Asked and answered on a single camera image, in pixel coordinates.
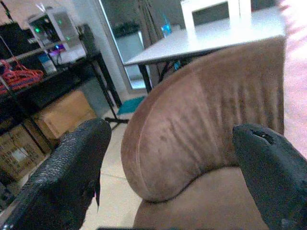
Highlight small white blue box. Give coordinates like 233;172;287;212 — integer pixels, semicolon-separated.
37;53;58;74

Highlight grey curtain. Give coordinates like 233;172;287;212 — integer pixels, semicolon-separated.
137;0;164;85

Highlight large brown cardboard box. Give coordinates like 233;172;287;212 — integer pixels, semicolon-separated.
32;90;98;142

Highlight blue transparent cup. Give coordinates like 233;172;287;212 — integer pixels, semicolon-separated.
160;19;172;38

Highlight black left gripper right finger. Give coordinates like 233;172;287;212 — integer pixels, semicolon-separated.
232;123;307;230

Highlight red cable bundle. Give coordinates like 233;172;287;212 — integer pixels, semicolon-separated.
0;59;45;94

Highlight white computer case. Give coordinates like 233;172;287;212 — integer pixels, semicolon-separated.
27;8;82;51

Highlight brown suede sofa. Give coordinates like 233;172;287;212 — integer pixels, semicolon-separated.
121;37;288;230

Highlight teal floor mat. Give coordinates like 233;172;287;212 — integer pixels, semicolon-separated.
117;95;147;115

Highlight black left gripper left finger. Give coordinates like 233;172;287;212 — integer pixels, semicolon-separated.
0;118;112;230

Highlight black speaker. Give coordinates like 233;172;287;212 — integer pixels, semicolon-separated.
78;23;99;55

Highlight black desk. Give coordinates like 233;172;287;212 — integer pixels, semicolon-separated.
0;51;130;155

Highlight white open box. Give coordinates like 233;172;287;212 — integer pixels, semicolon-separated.
179;0;252;31

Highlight printed cardboard box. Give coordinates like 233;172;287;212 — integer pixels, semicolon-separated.
0;125;47;181

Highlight white folding table black legs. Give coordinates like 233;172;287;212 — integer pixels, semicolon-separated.
123;7;288;94

